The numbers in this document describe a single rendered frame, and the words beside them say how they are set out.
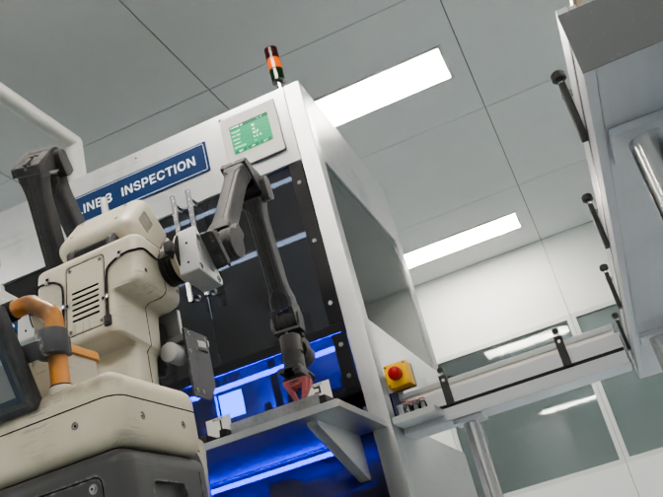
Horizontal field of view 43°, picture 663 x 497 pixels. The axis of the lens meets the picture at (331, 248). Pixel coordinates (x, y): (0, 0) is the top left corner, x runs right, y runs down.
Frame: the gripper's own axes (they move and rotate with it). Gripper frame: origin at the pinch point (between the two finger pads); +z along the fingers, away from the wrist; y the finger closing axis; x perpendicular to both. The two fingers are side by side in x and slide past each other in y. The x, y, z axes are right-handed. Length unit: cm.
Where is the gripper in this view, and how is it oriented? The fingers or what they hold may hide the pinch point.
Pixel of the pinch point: (301, 404)
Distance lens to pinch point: 220.1
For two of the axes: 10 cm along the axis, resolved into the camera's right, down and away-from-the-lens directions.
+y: 3.9, 4.4, 8.1
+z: 1.8, 8.3, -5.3
